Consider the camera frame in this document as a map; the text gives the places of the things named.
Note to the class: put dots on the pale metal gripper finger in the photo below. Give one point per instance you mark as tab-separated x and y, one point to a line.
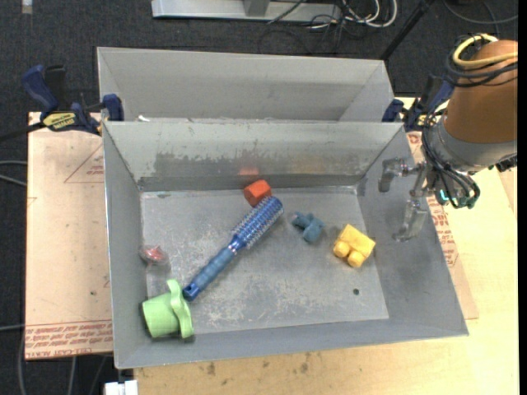
389	171
413	220

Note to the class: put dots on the yellow toy building brick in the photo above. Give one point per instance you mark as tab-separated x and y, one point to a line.
356	245

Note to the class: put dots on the blue toy animal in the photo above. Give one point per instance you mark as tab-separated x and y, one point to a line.
311	228

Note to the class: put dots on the orange-red small block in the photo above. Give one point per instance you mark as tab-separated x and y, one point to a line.
257	192

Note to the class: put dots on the blue hairbrush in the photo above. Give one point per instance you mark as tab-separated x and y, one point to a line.
247	233

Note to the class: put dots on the grey metal bin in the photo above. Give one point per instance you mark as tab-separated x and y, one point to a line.
267	286

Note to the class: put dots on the clear red spinning top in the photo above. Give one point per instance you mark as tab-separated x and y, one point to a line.
154	255

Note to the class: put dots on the light green plastic knob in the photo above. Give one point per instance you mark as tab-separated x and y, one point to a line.
164	313

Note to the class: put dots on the brown cardboard board red print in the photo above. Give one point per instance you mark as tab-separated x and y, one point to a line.
66	229

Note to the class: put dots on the black cylinder on white bracket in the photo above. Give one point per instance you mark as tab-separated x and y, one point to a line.
505	164

